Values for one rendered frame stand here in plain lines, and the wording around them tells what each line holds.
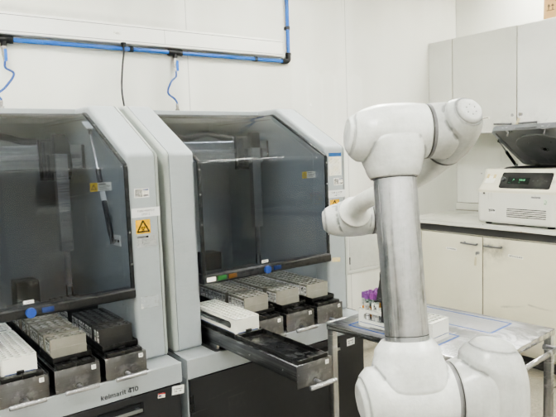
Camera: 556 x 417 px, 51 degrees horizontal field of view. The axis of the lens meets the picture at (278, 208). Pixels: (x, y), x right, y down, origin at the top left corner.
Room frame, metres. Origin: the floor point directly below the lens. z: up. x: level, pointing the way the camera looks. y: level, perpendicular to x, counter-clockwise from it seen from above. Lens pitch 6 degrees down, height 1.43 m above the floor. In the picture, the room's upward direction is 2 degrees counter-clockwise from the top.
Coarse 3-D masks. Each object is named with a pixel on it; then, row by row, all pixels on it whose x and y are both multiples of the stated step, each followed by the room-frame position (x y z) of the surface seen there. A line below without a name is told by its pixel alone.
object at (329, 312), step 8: (312, 304) 2.30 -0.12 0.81; (320, 304) 2.28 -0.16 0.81; (328, 304) 2.30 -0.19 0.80; (336, 304) 2.32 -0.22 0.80; (320, 312) 2.27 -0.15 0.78; (328, 312) 2.30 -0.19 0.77; (336, 312) 2.32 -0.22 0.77; (320, 320) 2.27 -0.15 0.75; (328, 320) 2.30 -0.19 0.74; (336, 320) 2.26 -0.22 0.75
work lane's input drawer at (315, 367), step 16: (208, 336) 2.04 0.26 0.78; (224, 336) 1.95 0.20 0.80; (240, 336) 1.90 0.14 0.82; (256, 336) 1.94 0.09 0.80; (272, 336) 1.93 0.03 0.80; (240, 352) 1.88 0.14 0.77; (256, 352) 1.80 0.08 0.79; (272, 352) 1.75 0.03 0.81; (288, 352) 1.76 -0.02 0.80; (304, 352) 1.69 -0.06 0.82; (320, 352) 1.71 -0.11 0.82; (272, 368) 1.73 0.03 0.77; (288, 368) 1.67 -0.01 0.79; (304, 368) 1.65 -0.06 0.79; (320, 368) 1.69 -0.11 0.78; (304, 384) 1.65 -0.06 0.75; (320, 384) 1.63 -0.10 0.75
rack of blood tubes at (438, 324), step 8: (360, 312) 1.96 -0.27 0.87; (368, 312) 1.93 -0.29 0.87; (376, 312) 1.91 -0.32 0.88; (360, 320) 1.96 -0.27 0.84; (368, 320) 1.93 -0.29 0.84; (432, 320) 1.79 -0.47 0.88; (440, 320) 1.78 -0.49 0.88; (376, 328) 1.91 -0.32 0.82; (432, 328) 1.75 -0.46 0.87; (440, 328) 1.78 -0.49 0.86; (448, 328) 1.81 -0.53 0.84; (432, 336) 1.75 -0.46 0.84; (440, 336) 1.78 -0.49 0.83; (448, 336) 1.81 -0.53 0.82
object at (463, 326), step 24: (432, 312) 2.09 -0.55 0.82; (456, 312) 2.08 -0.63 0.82; (336, 336) 1.99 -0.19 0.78; (360, 336) 1.88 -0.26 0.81; (384, 336) 1.84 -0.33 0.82; (456, 336) 1.81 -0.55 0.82; (504, 336) 1.79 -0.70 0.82; (528, 336) 1.78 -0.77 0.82; (552, 336) 1.84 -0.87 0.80; (336, 360) 1.99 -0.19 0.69; (552, 360) 1.84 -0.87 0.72; (336, 384) 1.99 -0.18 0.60; (552, 384) 1.84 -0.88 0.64; (336, 408) 1.98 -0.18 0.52; (552, 408) 1.84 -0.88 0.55
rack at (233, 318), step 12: (216, 300) 2.21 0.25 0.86; (204, 312) 2.18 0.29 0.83; (216, 312) 2.03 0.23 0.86; (228, 312) 2.03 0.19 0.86; (240, 312) 2.04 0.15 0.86; (252, 312) 2.02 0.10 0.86; (216, 324) 2.03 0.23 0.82; (228, 324) 2.07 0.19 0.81; (240, 324) 1.94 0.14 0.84; (252, 324) 1.97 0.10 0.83
